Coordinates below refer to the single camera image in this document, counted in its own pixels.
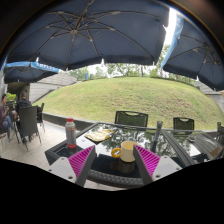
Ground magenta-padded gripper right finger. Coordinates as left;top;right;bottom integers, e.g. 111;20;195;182
132;144;183;186

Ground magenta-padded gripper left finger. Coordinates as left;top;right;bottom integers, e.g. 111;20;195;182
48;145;98;188

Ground red-capped drink bottle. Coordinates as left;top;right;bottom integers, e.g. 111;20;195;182
64;117;78;149

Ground dark umbrella pole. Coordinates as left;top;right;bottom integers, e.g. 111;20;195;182
149;120;164;154

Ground black mesh-back chair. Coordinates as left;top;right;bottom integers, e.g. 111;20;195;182
215;121;224;145
114;110;150;128
172;117;196;131

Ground yellow snack packet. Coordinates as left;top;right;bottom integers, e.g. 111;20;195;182
83;129;115;144

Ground dark grey patio chair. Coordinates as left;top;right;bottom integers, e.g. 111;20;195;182
36;102;46;133
17;105;43;151

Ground person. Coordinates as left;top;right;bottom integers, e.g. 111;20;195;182
14;91;34;113
0;93;16;141

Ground navy umbrella with blue trim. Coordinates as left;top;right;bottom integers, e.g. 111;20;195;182
3;60;61;85

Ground large navy patio umbrella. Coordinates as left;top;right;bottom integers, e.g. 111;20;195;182
5;0;171;71

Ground cream mug with yellow handle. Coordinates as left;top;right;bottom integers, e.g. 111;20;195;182
111;140;139;164

